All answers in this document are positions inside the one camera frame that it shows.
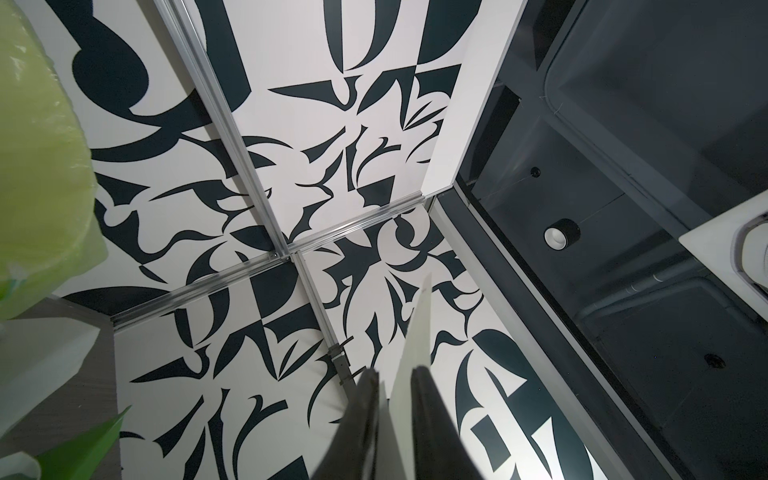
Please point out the white paper receipt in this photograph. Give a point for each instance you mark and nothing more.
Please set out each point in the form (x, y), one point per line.
(395, 458)

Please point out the white bin with green liner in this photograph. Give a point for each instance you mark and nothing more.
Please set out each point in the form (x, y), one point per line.
(49, 232)

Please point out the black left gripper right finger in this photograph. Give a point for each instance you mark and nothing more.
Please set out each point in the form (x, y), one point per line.
(438, 450)

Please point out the aluminium frame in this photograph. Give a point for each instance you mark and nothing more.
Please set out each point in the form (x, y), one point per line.
(177, 20)

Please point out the ceiling light fixture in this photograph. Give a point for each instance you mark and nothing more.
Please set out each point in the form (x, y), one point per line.
(733, 246)

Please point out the green paper bag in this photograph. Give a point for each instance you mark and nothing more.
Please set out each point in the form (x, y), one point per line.
(77, 458)

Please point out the white paper bag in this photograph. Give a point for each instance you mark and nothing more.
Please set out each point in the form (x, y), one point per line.
(38, 356)

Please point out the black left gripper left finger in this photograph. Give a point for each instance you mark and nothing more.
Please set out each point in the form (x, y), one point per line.
(352, 452)

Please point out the wall hook rail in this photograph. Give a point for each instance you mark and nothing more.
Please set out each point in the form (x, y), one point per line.
(341, 364)

